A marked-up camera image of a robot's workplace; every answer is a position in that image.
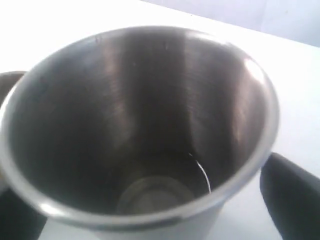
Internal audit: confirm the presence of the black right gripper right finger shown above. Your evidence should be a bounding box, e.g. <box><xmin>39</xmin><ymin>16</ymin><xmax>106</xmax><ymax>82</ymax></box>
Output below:
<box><xmin>259</xmin><ymin>153</ymin><xmax>320</xmax><ymax>240</ymax></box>

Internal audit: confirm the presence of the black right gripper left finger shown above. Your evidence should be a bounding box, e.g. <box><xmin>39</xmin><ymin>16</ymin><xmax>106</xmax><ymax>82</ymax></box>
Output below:
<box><xmin>0</xmin><ymin>189</ymin><xmax>47</xmax><ymax>240</ymax></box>

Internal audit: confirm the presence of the stainless steel cup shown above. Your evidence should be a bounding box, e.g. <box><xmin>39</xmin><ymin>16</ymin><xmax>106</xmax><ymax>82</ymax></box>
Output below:
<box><xmin>0</xmin><ymin>26</ymin><xmax>280</xmax><ymax>240</ymax></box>

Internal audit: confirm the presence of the brown wooden cup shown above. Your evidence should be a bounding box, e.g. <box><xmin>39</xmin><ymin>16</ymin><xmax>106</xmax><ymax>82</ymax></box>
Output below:
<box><xmin>0</xmin><ymin>70</ymin><xmax>27</xmax><ymax>109</ymax></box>

